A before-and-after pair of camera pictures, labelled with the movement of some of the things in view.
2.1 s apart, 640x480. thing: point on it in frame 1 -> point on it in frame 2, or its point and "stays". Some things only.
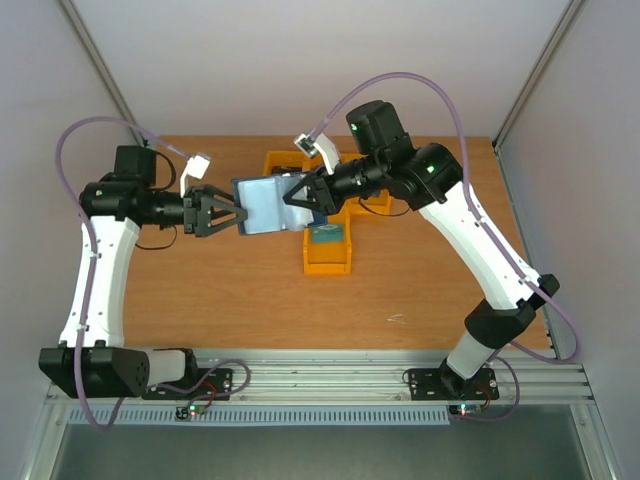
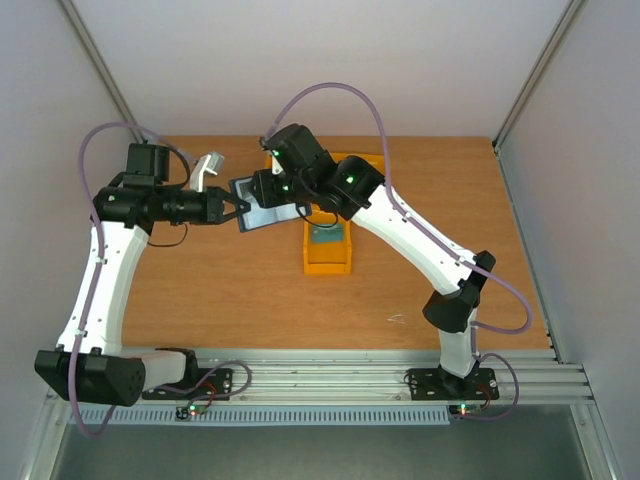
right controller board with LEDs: x=465 y=408 stays
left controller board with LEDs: x=184 y=412 stays
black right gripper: x=325 y=188 -> x=258 y=189
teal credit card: x=327 y=234 stays
